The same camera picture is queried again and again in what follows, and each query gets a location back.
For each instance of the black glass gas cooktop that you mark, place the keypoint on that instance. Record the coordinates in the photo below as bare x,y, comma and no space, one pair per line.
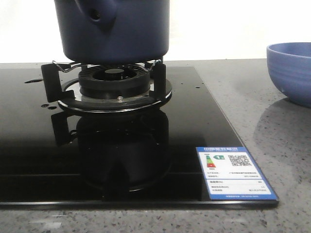
50,158

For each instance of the light blue ceramic bowl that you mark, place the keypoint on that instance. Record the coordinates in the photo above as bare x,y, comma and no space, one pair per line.
289,67

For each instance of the black metal pot support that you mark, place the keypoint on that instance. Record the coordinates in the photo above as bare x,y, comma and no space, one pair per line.
62,85

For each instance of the blue white energy label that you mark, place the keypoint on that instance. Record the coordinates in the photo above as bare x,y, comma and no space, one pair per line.
230,173

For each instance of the dark blue ceramic pot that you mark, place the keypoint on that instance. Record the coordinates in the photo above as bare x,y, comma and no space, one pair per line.
113,31

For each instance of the black round gas burner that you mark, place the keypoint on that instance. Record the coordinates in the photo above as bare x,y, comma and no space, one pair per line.
109,82

